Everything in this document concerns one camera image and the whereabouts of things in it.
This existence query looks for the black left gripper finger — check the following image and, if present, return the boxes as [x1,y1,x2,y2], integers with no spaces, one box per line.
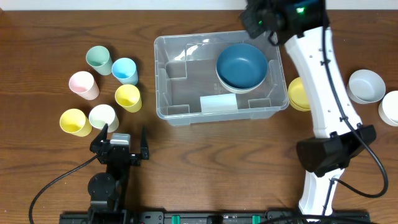
[140,127,149,160]
[90,123,108,153]

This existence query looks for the yellow bowl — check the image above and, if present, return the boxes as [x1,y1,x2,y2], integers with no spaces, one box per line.
[288,77,310,111]

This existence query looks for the light grey-blue bowl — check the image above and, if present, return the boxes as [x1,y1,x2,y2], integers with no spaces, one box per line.
[346,69,386,104]

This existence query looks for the white bowl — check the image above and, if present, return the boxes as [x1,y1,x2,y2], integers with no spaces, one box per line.
[378,90,398,127]

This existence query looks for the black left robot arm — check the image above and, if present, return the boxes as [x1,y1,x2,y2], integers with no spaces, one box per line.
[88,125,149,212]

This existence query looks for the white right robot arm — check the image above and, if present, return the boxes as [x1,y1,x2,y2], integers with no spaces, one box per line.
[240,0,376,223]

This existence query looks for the yellow cup near container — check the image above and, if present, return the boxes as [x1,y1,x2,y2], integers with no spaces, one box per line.
[115,84,142,113]

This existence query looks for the clear plastic storage container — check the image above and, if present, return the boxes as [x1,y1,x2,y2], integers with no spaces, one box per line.
[154,30,289,126]

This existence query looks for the pale mint cup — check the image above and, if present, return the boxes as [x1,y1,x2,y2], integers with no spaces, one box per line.
[88,104,119,133]

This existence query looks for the yellow cup front left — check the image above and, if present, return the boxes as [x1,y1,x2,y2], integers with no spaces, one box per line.
[60,108,92,137]

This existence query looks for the pink cup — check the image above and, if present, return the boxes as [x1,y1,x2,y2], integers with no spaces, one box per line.
[68,71,100,100]

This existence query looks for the dark blue bowl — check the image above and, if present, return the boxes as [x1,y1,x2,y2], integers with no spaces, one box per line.
[216,44,268,75]

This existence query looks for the light blue cup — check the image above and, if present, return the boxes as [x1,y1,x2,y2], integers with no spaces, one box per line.
[112,58,139,85]

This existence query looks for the green cup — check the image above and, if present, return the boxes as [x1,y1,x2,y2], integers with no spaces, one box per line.
[86,45,113,76]

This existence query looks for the pale bowl under blue bowl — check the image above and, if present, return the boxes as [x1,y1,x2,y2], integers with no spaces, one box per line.
[217,73,266,94]

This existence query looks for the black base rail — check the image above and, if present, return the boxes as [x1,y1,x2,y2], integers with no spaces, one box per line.
[59,210,371,224]

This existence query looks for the black cable on left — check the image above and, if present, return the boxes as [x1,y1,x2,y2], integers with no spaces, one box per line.
[28,154,99,224]

